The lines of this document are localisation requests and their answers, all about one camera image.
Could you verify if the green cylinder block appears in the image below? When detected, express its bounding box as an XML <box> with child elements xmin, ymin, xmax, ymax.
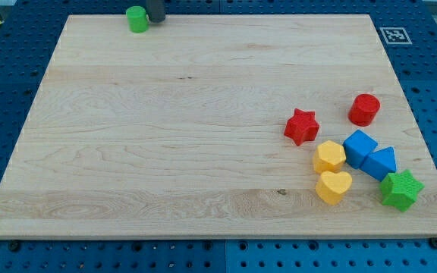
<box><xmin>126</xmin><ymin>5</ymin><xmax>149</xmax><ymax>33</ymax></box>

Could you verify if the wooden board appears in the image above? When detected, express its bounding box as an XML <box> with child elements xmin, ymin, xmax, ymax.
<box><xmin>0</xmin><ymin>14</ymin><xmax>437</xmax><ymax>240</ymax></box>

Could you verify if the red star block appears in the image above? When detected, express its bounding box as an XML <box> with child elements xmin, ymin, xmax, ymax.
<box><xmin>284</xmin><ymin>108</ymin><xmax>320</xmax><ymax>146</ymax></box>

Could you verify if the yellow hexagon block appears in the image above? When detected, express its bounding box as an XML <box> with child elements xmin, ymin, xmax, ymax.
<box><xmin>313</xmin><ymin>140</ymin><xmax>346</xmax><ymax>174</ymax></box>

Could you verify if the yellow heart block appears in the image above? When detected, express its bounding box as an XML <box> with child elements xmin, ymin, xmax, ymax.
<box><xmin>315</xmin><ymin>171</ymin><xmax>353</xmax><ymax>206</ymax></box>

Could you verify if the blue cube block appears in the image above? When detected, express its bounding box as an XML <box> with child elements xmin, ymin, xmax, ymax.
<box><xmin>342</xmin><ymin>130</ymin><xmax>378</xmax><ymax>169</ymax></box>

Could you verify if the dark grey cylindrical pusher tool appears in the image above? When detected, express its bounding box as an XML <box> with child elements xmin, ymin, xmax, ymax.
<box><xmin>145</xmin><ymin>0</ymin><xmax>166</xmax><ymax>24</ymax></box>

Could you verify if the red cylinder block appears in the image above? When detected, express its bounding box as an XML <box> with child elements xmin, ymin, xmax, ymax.
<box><xmin>347</xmin><ymin>93</ymin><xmax>381</xmax><ymax>127</ymax></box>

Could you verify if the blue triangle block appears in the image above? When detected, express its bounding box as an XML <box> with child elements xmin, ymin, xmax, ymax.
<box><xmin>360</xmin><ymin>146</ymin><xmax>397</xmax><ymax>181</ymax></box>

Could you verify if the green star block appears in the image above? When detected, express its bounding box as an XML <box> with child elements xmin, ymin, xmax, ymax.
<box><xmin>379</xmin><ymin>169</ymin><xmax>425</xmax><ymax>212</ymax></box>

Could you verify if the white fiducial marker tag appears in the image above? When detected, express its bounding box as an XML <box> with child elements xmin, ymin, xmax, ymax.
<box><xmin>380</xmin><ymin>27</ymin><xmax>412</xmax><ymax>45</ymax></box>

